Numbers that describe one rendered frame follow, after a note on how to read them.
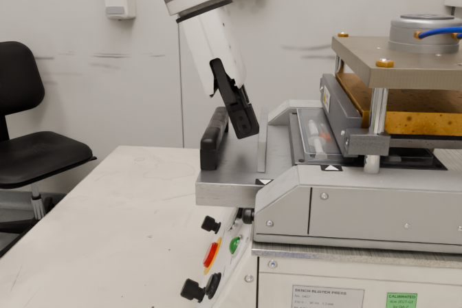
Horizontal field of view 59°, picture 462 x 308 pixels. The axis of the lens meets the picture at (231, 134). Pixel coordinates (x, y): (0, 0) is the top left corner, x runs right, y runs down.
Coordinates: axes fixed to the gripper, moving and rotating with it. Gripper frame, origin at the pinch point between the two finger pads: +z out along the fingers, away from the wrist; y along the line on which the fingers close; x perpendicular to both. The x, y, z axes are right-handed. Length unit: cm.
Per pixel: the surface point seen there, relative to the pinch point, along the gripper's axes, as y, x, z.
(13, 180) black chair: -84, -109, 18
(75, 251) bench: -4.5, -36.4, 14.4
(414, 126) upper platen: 10.2, 18.5, 3.2
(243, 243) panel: 13.4, -2.6, 9.8
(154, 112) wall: -140, -65, 20
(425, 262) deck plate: 17.3, 15.0, 14.4
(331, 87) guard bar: -1.9, 12.2, -0.3
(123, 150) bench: -51, -44, 12
